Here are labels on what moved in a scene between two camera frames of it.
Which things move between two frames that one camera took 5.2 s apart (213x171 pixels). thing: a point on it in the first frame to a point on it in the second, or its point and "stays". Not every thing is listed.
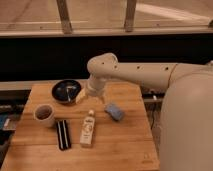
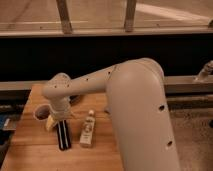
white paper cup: x=44 y=115 stays
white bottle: x=87 y=129 stays
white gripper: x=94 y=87 to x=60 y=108
